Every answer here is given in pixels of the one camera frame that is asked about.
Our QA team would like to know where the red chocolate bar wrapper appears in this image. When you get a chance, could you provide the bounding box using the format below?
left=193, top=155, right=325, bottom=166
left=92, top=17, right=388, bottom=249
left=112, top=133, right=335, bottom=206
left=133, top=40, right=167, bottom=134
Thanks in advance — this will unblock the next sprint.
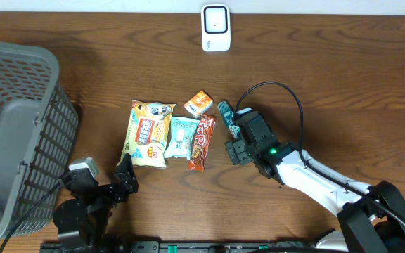
left=188, top=114, right=216, bottom=171

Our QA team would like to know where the yellow snack bag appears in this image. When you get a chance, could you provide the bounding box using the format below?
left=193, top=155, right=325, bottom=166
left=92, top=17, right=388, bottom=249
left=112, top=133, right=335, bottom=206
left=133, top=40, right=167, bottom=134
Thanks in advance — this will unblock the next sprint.
left=119, top=100, right=175, bottom=169

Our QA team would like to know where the black right camera cable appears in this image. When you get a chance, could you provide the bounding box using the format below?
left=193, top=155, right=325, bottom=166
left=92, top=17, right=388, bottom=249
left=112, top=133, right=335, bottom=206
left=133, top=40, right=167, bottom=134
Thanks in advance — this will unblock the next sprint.
left=234, top=81, right=405, bottom=250

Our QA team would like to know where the white barcode scanner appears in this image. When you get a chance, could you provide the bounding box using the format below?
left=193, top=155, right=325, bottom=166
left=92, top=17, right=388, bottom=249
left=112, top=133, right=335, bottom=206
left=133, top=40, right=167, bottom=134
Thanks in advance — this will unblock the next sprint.
left=200, top=4, right=231, bottom=52

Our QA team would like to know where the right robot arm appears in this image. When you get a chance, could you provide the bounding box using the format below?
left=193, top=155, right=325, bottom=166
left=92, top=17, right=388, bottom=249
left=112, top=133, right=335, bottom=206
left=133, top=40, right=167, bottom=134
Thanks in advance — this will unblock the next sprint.
left=225, top=135, right=405, bottom=252

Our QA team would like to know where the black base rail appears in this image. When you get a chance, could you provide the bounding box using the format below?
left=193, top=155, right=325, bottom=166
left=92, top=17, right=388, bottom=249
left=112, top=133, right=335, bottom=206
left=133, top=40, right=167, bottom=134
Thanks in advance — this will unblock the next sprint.
left=39, top=238, right=329, bottom=253

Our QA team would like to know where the teal snack packet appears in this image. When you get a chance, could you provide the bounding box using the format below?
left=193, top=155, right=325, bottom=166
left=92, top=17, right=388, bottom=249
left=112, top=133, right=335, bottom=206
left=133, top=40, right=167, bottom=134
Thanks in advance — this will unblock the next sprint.
left=164, top=117, right=199, bottom=160

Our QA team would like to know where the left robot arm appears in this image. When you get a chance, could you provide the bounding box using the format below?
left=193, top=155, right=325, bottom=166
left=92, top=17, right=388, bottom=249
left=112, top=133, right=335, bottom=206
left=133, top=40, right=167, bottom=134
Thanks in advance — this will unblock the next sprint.
left=53, top=154, right=139, bottom=252

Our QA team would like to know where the grey plastic basket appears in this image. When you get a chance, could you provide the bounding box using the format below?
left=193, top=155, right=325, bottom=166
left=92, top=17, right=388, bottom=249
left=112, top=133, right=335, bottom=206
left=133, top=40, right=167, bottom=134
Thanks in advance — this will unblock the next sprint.
left=0, top=42, right=79, bottom=239

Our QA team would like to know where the black camera cable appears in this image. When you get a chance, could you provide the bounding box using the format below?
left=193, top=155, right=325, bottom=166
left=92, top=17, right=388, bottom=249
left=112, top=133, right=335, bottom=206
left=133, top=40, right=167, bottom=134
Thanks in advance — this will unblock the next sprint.
left=0, top=179, right=65, bottom=253
left=234, top=81, right=405, bottom=250

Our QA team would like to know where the small orange box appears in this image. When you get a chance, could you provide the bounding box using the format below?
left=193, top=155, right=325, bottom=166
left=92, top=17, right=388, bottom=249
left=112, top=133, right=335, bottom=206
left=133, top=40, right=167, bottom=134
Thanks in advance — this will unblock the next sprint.
left=184, top=90, right=213, bottom=118

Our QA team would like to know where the black left camera cable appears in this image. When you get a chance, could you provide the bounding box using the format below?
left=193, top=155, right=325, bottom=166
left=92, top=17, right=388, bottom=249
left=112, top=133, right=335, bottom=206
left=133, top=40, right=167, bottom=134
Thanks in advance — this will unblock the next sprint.
left=0, top=179, right=65, bottom=253

